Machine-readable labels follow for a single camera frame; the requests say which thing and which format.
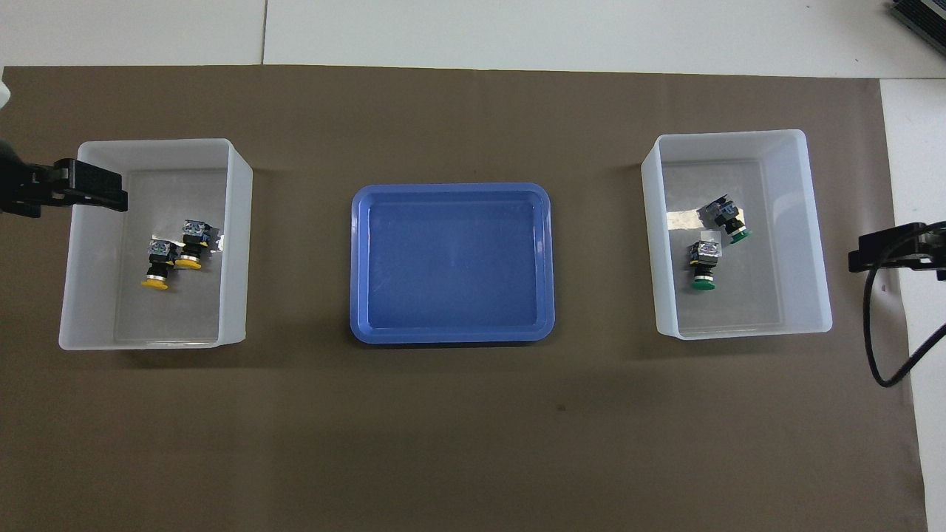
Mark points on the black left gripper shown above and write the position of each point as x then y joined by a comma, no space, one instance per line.
22,188

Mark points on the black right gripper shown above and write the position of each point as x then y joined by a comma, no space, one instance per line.
937,247

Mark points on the yellow push button switch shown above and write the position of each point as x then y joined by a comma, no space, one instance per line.
158,255
194,236

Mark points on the green push button switch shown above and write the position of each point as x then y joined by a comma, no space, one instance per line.
730,220
706,258

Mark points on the translucent white plastic box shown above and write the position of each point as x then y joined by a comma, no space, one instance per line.
236,222
798,222

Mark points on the small white box label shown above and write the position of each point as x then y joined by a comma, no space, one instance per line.
709,236

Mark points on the grey ribbed metal device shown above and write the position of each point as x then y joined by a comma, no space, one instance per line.
920,18

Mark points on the blue plastic tray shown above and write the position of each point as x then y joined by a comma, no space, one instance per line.
458,258

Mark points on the brown paper table mat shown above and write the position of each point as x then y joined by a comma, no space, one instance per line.
443,443

